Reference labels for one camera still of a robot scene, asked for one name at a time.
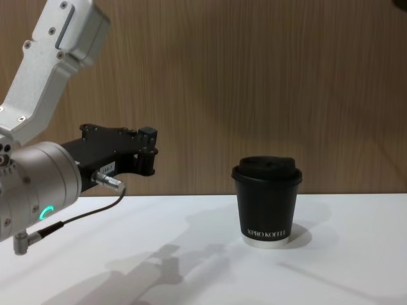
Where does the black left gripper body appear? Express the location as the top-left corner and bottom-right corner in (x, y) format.
(59, 123), (143, 194)

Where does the black plastic cup lid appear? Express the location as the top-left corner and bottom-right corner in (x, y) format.
(231, 155), (303, 186)

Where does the thin dark gripper cable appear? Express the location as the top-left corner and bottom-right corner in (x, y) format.
(12, 172), (127, 255)

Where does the black paper coffee cup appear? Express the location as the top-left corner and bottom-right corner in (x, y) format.
(235, 179), (298, 250)

